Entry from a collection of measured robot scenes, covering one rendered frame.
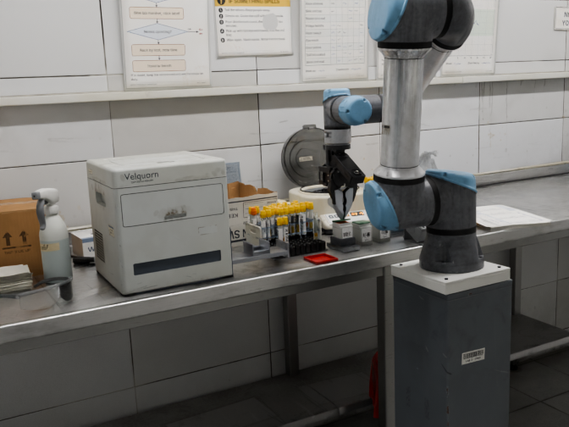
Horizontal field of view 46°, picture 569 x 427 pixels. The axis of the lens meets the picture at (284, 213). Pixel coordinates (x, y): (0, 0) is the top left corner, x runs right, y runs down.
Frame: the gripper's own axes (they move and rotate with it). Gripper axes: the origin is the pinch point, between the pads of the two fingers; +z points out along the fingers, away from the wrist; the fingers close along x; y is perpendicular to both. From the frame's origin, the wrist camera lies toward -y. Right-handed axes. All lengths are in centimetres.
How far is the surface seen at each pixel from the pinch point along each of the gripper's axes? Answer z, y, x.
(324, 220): 5.5, 19.8, -5.8
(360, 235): 6.6, -0.3, -5.3
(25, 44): -52, 57, 72
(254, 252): 4.7, -5.0, 30.8
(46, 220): -6, 16, 77
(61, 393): 58, 57, 73
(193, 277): 8.0, -6.7, 48.3
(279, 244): 4.9, -1.2, 21.4
